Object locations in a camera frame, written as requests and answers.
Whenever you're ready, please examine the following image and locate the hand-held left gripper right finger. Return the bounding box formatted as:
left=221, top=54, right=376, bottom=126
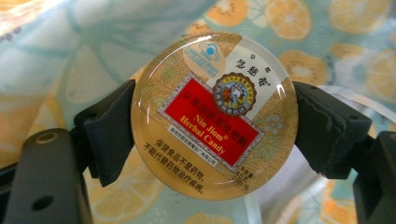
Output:
left=292, top=81, right=373, bottom=180

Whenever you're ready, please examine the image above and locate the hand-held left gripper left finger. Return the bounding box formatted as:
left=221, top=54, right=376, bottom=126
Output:
left=74, top=78, right=136, bottom=188

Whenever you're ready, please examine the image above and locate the round gold candy tin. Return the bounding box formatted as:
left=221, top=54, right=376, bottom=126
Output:
left=130, top=31, right=299, bottom=201

